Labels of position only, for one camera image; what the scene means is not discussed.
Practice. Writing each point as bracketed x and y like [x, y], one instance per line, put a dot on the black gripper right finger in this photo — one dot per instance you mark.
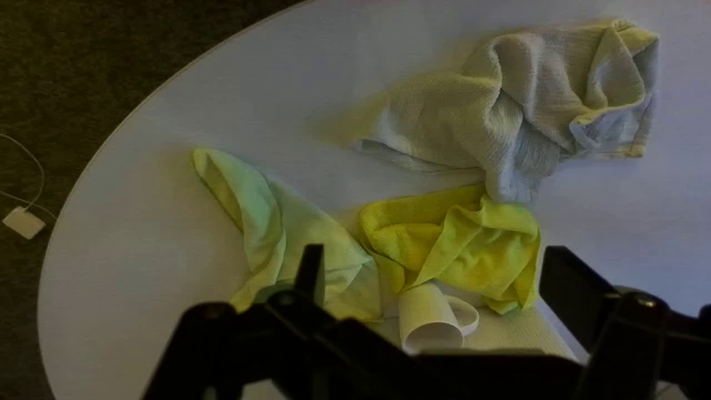
[573, 297]

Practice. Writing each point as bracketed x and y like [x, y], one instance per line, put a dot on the light green towel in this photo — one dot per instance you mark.
[280, 222]

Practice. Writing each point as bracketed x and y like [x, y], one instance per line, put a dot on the white power adapter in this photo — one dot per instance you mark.
[23, 222]

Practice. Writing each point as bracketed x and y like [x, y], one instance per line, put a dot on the bright yellow towel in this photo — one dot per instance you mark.
[459, 236]

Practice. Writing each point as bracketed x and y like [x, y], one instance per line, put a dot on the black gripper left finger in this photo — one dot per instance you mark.
[309, 274]

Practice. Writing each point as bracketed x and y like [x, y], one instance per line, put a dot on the white ceramic mug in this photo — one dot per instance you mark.
[424, 311]

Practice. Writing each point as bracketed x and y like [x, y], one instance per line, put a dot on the pale grey white towel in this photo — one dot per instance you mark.
[519, 112]

